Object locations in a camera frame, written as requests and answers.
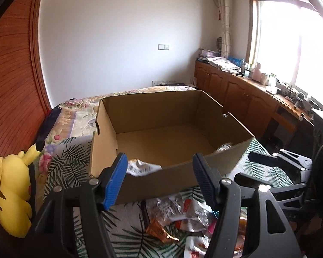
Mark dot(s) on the window with wooden frame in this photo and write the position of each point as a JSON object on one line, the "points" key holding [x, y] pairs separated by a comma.
{"points": [[286, 38]]}

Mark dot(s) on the white barcode snack packet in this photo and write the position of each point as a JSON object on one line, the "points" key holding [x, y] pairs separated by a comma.
{"points": [[138, 168]]}

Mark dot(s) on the yellow Pikachu plush toy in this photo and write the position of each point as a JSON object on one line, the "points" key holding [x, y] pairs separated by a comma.
{"points": [[15, 190]]}

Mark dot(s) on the white chicken feet snack packet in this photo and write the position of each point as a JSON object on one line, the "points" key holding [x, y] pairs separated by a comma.
{"points": [[196, 246]]}

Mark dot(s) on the patterned window curtain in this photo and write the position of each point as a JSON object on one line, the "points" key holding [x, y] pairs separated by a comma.
{"points": [[225, 10]]}

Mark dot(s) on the white wall switch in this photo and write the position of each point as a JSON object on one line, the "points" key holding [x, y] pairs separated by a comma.
{"points": [[163, 47]]}

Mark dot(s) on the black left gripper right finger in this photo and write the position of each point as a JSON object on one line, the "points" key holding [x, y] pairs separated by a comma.
{"points": [[208, 180]]}

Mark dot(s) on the brown cardboard box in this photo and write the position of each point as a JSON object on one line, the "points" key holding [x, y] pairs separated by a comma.
{"points": [[166, 129]]}

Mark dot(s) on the wooden slatted wardrobe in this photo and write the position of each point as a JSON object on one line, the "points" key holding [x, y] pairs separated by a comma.
{"points": [[24, 103]]}

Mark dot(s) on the silver foil snack packet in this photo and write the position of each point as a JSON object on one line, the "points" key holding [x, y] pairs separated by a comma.
{"points": [[166, 210]]}

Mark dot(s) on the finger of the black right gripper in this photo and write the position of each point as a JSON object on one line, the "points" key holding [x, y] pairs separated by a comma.
{"points": [[263, 159]]}

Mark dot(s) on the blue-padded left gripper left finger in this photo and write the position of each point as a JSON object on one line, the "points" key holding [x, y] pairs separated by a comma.
{"points": [[111, 180]]}

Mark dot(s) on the brown transparent snack packet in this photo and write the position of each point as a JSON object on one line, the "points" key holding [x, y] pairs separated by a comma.
{"points": [[156, 230]]}

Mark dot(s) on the silver red-top snack packet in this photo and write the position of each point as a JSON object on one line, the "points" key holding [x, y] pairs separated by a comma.
{"points": [[199, 217]]}

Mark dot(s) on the wooden sideboard cabinet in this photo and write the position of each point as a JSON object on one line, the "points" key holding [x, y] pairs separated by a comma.
{"points": [[270, 118]]}

